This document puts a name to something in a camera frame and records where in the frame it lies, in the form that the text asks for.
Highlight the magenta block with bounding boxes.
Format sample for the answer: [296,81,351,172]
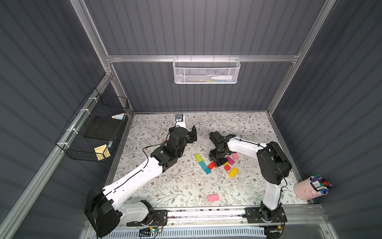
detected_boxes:
[226,156,235,165]

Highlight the red block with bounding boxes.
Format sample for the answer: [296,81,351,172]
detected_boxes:
[208,162,216,170]

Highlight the lime green block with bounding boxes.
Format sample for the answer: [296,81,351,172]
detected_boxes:
[195,153,203,163]

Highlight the teal rectangular block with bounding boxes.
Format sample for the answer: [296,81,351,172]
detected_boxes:
[199,161,208,170]

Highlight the pink block bottom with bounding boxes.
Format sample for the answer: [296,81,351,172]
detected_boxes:
[208,194,219,202]

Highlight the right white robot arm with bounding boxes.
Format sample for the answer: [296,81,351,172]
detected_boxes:
[209,131,292,222]

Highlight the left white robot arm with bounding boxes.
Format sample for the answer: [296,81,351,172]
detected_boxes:
[84,115,198,238]

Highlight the pastel eraser blocks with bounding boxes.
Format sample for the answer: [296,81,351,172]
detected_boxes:
[111,113,125,120]

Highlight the small red cube right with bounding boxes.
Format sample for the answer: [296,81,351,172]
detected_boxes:
[224,165,231,172]

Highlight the white bottle in basket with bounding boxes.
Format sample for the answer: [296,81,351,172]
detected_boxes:
[211,75,233,82]

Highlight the black pad in basket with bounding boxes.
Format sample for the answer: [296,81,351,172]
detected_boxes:
[84,116,121,140]

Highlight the yellow sticky note pad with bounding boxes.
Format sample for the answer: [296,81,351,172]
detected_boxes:
[94,144,111,161]

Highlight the pink marker cup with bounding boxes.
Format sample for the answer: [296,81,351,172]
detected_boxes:
[293,174,333,201]

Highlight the white wire mesh basket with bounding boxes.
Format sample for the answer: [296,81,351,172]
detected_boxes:
[173,57,241,84]

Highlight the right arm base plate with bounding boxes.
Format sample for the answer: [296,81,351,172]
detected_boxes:
[242,206,287,224]

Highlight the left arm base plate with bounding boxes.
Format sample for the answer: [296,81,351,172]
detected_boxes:
[126,210,168,227]

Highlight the black wire basket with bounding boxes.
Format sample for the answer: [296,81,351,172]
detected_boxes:
[56,89,129,163]

